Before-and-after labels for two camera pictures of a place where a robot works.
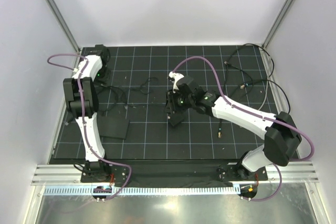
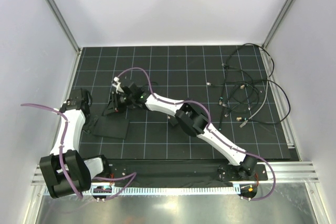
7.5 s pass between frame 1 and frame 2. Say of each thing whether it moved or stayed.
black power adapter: stayed
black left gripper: moved
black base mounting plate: stayed
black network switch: stayed
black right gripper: moved
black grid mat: stayed
